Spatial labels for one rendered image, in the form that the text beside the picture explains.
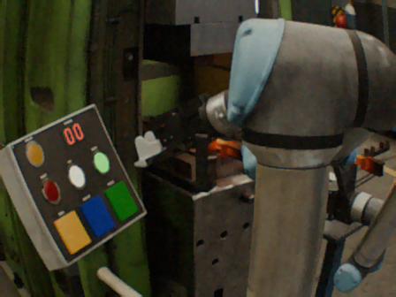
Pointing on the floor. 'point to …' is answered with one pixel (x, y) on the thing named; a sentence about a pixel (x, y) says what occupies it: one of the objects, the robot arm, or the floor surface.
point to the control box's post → (74, 280)
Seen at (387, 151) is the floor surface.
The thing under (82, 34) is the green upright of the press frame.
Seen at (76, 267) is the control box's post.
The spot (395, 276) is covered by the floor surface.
